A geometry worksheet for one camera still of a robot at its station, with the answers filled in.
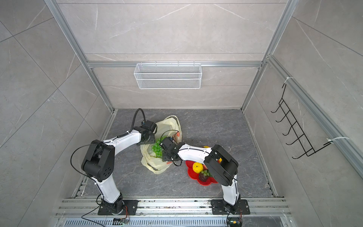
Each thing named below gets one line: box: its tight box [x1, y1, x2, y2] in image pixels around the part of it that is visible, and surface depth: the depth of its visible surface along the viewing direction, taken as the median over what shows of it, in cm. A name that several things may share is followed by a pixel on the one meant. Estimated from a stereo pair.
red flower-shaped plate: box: [185, 160, 218, 186], surface depth 83 cm
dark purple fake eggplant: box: [198, 172, 209, 183], surface depth 81 cm
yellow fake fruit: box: [192, 161, 204, 174], surface depth 83 cm
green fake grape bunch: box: [151, 136, 167, 158], surface depth 94 cm
